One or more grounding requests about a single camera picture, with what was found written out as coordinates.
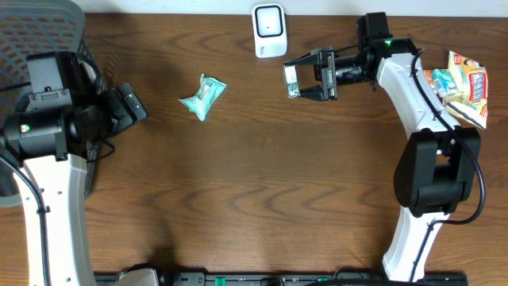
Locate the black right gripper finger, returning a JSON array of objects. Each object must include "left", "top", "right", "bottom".
[
  {"left": 283, "top": 48, "right": 321, "bottom": 66},
  {"left": 299, "top": 85, "right": 325, "bottom": 102}
]

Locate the orange small snack packet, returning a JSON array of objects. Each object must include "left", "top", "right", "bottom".
[{"left": 424, "top": 70, "right": 436, "bottom": 93}]

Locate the teal snack packet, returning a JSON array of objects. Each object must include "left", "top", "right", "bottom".
[{"left": 179, "top": 73, "right": 228, "bottom": 122}]

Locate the small teal tissue pack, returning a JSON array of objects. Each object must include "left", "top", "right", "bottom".
[{"left": 431, "top": 69, "right": 459, "bottom": 98}]

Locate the large white snack bag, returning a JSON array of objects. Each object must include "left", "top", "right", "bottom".
[{"left": 443, "top": 51, "right": 488, "bottom": 129}]

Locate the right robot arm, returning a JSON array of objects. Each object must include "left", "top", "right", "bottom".
[{"left": 283, "top": 12, "right": 486, "bottom": 284}]

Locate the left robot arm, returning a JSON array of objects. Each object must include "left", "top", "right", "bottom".
[{"left": 1, "top": 52, "right": 148, "bottom": 285}]

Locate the white barcode scanner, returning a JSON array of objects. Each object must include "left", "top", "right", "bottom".
[{"left": 252, "top": 3, "right": 288, "bottom": 58}]

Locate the grey plastic mesh basket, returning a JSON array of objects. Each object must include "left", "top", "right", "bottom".
[{"left": 0, "top": 0, "right": 108, "bottom": 208}]

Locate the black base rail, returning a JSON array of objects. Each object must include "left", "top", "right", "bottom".
[{"left": 94, "top": 269, "right": 469, "bottom": 286}]

